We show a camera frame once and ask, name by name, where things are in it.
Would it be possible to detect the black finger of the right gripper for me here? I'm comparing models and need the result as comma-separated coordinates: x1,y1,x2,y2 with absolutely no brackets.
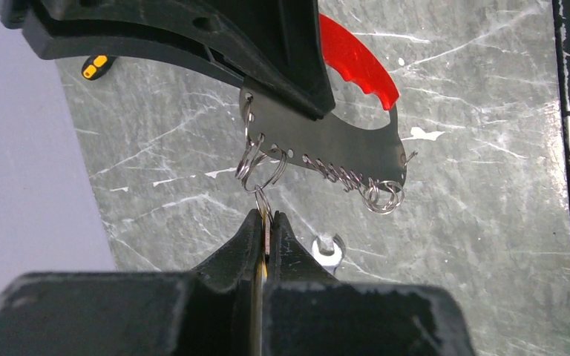
0,0,335,119

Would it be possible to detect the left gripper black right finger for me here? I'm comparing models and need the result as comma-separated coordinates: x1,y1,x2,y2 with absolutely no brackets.
267,211,338,283

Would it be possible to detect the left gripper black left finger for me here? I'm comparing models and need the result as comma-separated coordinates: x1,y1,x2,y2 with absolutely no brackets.
192,209,263,293

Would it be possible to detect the silver key rings cluster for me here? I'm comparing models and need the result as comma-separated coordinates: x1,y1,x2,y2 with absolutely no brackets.
235,96,407,225

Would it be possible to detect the silver open-end wrench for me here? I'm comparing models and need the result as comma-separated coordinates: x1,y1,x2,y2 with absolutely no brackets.
311,234,347,276

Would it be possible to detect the yellow black screwdriver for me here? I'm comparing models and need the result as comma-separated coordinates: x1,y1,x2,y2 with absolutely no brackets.
80,55,117,81

